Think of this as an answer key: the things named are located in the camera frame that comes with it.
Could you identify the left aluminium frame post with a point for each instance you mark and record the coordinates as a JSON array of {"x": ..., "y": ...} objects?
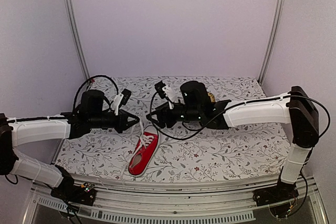
[{"x": 76, "y": 38}]

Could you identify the aluminium frame post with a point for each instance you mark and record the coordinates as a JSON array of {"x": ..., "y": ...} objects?
[
  {"x": 76, "y": 38},
  {"x": 271, "y": 41}
]

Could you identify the floral patterned table mat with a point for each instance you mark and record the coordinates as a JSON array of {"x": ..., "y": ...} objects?
[{"x": 213, "y": 155}]

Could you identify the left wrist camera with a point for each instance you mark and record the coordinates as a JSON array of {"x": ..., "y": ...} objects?
[{"x": 120, "y": 100}]

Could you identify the white shoelace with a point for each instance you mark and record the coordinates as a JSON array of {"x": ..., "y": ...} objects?
[{"x": 143, "y": 140}]

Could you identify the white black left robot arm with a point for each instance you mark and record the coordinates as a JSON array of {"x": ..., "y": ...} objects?
[{"x": 16, "y": 132}]

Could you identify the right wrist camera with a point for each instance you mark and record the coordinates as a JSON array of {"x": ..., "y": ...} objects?
[{"x": 167, "y": 93}]

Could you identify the woven bamboo tray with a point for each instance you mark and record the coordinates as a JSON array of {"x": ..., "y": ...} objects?
[{"x": 212, "y": 97}]

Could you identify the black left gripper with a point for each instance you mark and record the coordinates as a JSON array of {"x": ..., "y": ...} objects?
[{"x": 123, "y": 125}]

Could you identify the right aluminium frame post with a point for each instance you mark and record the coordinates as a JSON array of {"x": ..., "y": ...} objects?
[{"x": 271, "y": 41}]

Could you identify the red canvas sneaker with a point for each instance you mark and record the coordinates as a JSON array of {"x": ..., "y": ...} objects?
[{"x": 143, "y": 155}]

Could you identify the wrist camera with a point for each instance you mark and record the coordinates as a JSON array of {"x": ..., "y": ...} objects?
[
  {"x": 120, "y": 100},
  {"x": 167, "y": 93}
]

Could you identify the aluminium front rail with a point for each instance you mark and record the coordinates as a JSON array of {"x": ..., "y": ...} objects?
[{"x": 206, "y": 202}]

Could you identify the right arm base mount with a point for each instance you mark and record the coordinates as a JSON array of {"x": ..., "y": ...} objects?
[{"x": 281, "y": 199}]

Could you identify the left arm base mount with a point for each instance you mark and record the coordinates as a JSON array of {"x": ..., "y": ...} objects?
[{"x": 69, "y": 192}]

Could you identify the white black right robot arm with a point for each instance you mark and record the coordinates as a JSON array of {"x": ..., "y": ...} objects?
[{"x": 294, "y": 108}]

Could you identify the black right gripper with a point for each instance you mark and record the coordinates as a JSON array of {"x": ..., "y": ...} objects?
[{"x": 160, "y": 113}]

